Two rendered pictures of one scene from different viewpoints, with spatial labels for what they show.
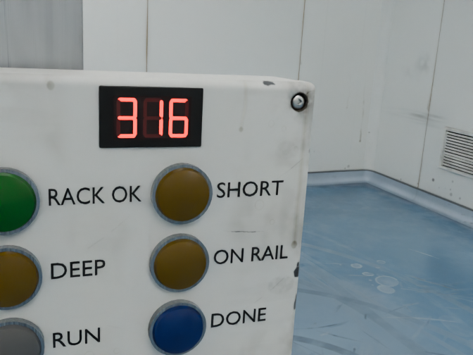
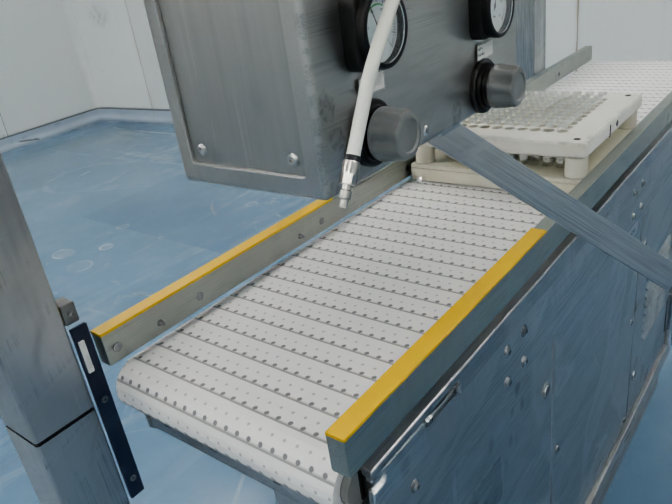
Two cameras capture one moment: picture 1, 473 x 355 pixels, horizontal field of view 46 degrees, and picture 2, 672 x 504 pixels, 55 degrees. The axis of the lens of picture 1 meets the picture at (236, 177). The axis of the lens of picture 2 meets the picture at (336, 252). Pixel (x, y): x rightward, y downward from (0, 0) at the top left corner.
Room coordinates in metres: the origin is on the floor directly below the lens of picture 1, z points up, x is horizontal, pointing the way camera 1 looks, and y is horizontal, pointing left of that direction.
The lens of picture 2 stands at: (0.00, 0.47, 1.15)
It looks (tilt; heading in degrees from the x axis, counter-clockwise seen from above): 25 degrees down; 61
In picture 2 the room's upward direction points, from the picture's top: 8 degrees counter-clockwise
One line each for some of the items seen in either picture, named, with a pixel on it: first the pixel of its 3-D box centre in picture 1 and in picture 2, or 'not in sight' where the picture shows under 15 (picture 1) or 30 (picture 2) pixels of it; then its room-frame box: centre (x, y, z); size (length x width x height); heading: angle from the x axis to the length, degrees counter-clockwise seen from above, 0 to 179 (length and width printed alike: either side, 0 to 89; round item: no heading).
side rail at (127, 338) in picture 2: not in sight; (451, 136); (0.66, 1.24, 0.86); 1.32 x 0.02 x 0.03; 21
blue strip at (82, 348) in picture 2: not in sight; (110, 415); (0.03, 1.01, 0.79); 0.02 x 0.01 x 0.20; 21
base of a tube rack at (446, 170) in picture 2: not in sight; (527, 151); (0.68, 1.11, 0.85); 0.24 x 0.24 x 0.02; 21
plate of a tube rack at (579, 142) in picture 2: not in sight; (527, 118); (0.68, 1.11, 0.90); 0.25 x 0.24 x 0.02; 111
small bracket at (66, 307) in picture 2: not in sight; (65, 311); (0.02, 1.03, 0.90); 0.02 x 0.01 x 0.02; 111
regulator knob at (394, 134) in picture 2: not in sight; (388, 122); (0.17, 0.72, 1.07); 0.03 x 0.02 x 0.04; 21
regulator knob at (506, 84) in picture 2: not in sight; (500, 78); (0.29, 0.76, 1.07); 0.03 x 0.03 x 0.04; 21
